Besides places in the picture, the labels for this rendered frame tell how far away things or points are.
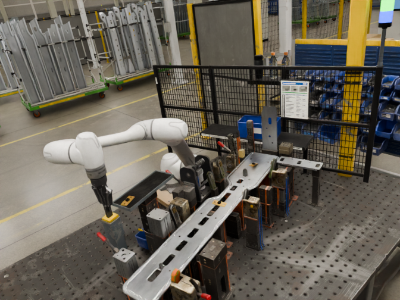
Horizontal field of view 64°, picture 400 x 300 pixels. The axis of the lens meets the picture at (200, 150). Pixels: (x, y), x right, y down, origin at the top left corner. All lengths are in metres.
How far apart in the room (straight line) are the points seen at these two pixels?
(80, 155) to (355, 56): 1.79
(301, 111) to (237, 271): 1.28
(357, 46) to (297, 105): 0.55
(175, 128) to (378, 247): 1.32
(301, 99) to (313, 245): 1.06
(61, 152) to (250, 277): 1.15
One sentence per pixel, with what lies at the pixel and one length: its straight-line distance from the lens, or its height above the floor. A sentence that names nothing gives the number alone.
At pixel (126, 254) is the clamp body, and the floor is 1.06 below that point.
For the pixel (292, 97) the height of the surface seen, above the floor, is 1.31.
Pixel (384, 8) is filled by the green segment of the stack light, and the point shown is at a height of 1.89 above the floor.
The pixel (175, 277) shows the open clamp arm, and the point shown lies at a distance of 1.39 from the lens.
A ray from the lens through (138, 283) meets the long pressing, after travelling 1.53.
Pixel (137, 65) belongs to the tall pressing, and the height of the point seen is 0.46.
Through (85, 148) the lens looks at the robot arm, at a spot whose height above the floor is 1.56.
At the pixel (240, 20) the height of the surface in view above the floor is 1.76.
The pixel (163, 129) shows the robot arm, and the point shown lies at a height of 1.42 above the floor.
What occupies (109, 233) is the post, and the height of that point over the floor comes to 1.07.
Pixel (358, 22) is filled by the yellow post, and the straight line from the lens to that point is 2.35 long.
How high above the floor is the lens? 2.09
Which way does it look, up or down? 26 degrees down
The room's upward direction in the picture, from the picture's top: 8 degrees counter-clockwise
